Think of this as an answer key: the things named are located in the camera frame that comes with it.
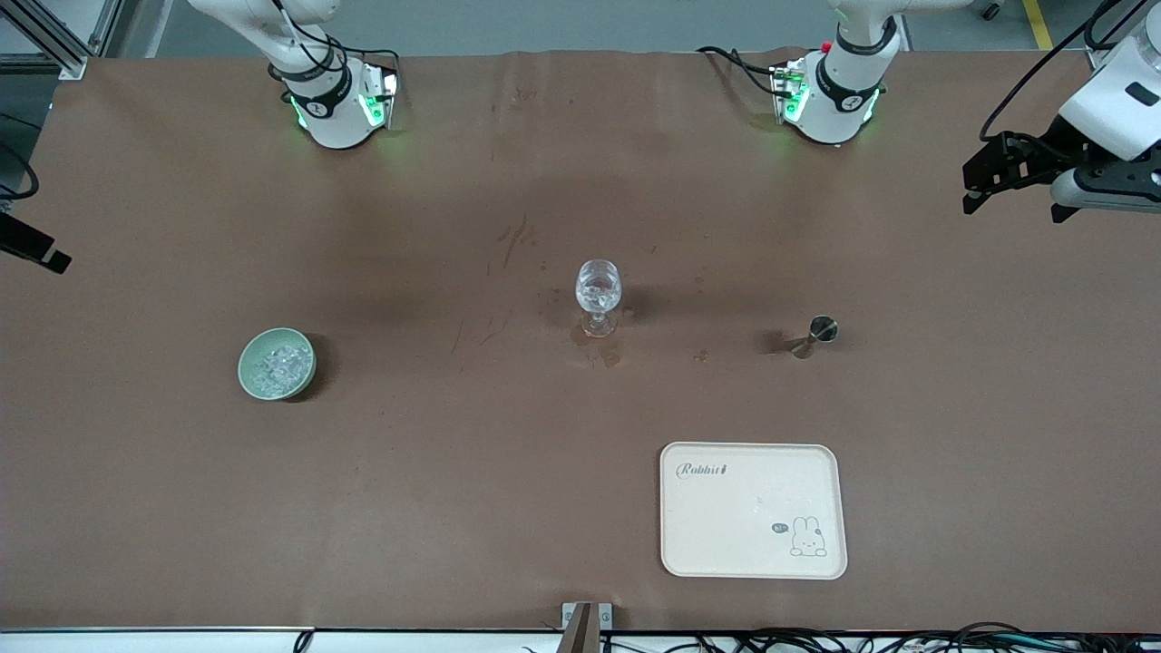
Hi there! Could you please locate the green ceramic bowl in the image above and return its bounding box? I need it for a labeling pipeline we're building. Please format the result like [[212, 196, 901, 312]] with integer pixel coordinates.
[[238, 327, 317, 401]]

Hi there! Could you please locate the clear wine glass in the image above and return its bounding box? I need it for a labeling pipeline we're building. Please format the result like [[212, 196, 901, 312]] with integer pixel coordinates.
[[575, 259, 624, 339]]

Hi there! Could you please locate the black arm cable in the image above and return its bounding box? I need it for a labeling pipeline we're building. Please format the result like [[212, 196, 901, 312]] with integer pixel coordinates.
[[0, 143, 40, 201], [978, 0, 1130, 143]]

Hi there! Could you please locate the silver metal jigger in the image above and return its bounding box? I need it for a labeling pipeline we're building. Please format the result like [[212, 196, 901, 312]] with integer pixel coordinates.
[[787, 315, 839, 359]]

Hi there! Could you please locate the grey metal camera bracket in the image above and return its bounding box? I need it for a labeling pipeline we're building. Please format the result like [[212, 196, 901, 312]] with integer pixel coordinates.
[[561, 602, 614, 653]]

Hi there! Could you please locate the aluminium frame profile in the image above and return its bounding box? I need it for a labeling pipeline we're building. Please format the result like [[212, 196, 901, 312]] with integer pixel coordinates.
[[0, 0, 124, 79]]

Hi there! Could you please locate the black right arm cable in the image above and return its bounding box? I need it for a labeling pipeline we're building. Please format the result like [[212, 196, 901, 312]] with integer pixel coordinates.
[[0, 143, 40, 201]]

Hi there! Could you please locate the clear ice cubes pile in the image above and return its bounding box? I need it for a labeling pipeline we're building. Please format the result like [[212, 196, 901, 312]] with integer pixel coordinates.
[[252, 343, 310, 394]]

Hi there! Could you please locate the brown table cover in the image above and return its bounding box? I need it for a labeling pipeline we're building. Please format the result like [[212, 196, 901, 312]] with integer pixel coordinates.
[[0, 50, 1161, 634]]

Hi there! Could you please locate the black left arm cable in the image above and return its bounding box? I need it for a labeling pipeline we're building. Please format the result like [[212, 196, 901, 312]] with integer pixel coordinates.
[[978, 0, 1130, 143]]

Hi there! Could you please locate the cream rabbit print tray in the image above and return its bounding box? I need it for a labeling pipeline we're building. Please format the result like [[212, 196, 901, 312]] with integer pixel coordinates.
[[659, 442, 848, 580]]

